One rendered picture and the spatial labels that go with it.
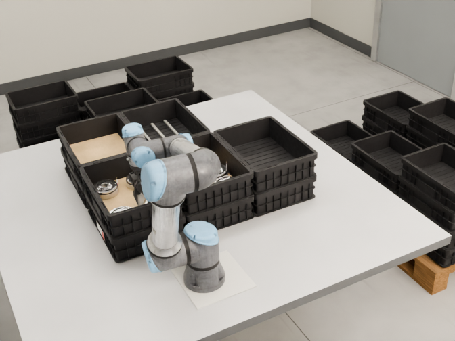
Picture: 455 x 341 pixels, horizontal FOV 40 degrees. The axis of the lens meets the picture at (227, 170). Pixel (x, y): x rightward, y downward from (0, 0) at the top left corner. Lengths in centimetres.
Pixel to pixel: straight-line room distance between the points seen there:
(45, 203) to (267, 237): 100
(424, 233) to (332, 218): 36
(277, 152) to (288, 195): 26
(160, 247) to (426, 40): 381
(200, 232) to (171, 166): 43
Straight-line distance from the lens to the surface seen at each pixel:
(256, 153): 278
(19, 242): 265
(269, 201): 258
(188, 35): 616
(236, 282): 229
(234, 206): 249
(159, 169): 177
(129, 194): 256
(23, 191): 296
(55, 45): 576
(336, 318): 317
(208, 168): 180
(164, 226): 196
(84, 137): 300
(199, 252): 215
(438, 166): 344
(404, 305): 329
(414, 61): 561
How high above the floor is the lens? 223
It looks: 32 degrees down
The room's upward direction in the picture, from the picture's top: 2 degrees counter-clockwise
